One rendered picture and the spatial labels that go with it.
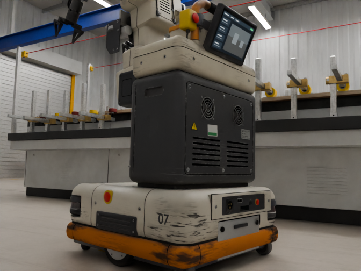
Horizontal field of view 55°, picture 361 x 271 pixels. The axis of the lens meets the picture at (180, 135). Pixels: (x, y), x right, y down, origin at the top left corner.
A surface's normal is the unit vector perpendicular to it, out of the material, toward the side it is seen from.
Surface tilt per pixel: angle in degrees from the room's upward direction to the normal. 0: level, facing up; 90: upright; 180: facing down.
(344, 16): 90
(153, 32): 82
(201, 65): 90
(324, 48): 90
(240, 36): 115
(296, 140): 90
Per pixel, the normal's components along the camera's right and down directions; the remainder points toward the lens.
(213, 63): 0.76, -0.04
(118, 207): -0.66, -0.08
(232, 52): 0.67, 0.38
